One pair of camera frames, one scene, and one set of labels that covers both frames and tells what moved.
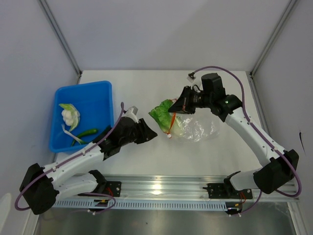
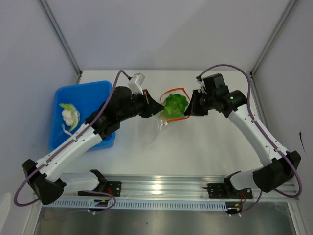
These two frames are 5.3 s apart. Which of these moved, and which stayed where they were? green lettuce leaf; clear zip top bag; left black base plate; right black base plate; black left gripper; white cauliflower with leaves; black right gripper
Moved: black left gripper; clear zip top bag; green lettuce leaf
Stayed: black right gripper; right black base plate; left black base plate; white cauliflower with leaves
